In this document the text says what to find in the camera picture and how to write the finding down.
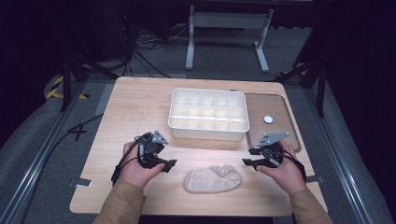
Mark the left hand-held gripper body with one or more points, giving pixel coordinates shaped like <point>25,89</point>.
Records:
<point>149,151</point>

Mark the white metal table frame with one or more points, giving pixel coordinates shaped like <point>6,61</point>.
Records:
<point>229,20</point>

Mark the clear plastic box lid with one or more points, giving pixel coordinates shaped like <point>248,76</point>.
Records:
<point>274,109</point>

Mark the beige sock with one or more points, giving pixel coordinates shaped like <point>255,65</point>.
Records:
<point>211,180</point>

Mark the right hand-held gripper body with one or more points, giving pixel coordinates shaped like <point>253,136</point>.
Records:
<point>270,140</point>

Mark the black metal stand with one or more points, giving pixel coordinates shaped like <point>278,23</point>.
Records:
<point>67,84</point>
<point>320,84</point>

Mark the grey floor tape strip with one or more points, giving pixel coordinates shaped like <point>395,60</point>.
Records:
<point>105,99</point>

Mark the grey tape piece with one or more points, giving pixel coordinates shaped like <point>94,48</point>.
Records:
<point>314,179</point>
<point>81,182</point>

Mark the white compartment storage box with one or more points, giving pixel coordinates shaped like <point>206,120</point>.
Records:
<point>208,113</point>

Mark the person's right hand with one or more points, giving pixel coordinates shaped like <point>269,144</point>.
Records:
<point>288,177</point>

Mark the person's left hand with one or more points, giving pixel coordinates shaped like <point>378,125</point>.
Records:
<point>135,174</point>

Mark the grey metal floor rail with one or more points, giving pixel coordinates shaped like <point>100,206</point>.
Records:
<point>339,155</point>
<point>34,161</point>

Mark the black tape cross mark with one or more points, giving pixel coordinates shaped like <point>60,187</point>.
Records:
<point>77,131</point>

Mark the yellow black hazard tape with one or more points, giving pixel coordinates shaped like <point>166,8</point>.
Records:
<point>54,90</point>

